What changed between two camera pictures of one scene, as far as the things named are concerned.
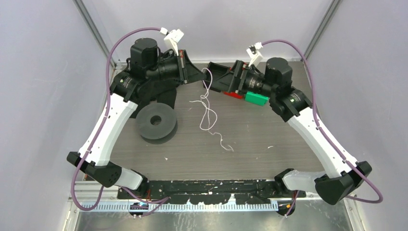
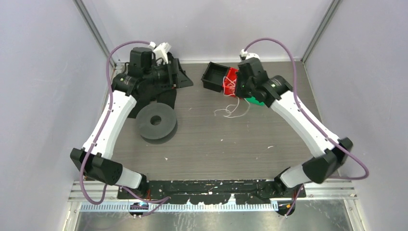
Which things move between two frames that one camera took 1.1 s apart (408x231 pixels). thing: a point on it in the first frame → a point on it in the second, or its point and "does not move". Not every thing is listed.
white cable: x=197 y=101 → x=226 y=109
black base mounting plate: x=211 y=192 does not move
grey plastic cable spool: x=157 y=123 does not move
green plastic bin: x=256 y=98 does not move
